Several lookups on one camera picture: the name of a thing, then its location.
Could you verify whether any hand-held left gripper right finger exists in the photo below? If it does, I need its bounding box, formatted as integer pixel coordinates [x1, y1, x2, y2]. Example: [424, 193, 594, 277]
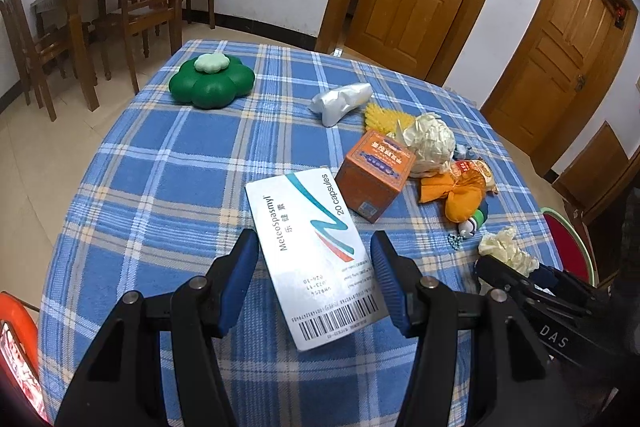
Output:
[370, 231, 581, 427]

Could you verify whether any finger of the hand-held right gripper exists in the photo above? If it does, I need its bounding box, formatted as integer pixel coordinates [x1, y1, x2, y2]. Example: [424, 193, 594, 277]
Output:
[473, 256, 598, 309]

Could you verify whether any low wooden cabinet door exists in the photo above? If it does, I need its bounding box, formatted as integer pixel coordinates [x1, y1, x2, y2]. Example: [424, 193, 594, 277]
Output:
[552, 122, 632, 208]

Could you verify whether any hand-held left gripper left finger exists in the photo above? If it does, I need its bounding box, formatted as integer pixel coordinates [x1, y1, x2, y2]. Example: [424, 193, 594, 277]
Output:
[55, 229, 261, 427]

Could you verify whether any cream tissue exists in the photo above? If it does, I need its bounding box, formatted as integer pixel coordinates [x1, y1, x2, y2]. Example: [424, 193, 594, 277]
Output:
[478, 227, 540, 274]

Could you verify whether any orange cardboard box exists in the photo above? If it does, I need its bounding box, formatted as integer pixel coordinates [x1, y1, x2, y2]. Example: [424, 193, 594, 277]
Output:
[335, 129, 417, 224]

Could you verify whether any cream wrapper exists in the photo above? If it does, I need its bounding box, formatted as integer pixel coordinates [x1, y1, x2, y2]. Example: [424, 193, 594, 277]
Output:
[397, 113, 457, 178]

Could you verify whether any red basin with green rim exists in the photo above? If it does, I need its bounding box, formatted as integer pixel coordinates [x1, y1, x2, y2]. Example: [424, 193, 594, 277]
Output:
[542, 207, 597, 286]

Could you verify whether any silver foil bag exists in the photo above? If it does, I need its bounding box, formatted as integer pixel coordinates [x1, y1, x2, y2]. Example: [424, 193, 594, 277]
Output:
[308, 83, 372, 128]

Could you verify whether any green flower-shaped container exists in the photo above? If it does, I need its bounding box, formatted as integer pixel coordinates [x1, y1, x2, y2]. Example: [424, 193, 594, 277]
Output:
[168, 51, 257, 110]

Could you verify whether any closed wooden door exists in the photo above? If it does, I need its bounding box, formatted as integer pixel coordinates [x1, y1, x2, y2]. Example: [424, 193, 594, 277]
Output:
[492, 0, 626, 152]

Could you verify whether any white medicine box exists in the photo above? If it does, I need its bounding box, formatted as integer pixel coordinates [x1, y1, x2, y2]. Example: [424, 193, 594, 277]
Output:
[244, 167, 391, 352]

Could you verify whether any small white green toy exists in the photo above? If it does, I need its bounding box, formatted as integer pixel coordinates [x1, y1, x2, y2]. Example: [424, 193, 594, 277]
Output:
[459, 202, 490, 239]

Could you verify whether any red yellow snack packet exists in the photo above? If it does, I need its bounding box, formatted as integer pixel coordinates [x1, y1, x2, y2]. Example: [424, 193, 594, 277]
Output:
[450, 158, 501, 196]

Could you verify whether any yellow bristle brush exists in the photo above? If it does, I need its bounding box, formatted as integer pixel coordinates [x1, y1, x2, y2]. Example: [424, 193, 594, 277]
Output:
[362, 103, 416, 134]

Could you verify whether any wooden dining table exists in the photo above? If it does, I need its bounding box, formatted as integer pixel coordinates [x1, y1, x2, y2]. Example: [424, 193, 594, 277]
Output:
[30, 0, 173, 112]

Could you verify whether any blue plaid tablecloth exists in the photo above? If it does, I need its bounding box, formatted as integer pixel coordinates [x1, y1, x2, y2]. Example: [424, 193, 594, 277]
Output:
[37, 39, 576, 427]

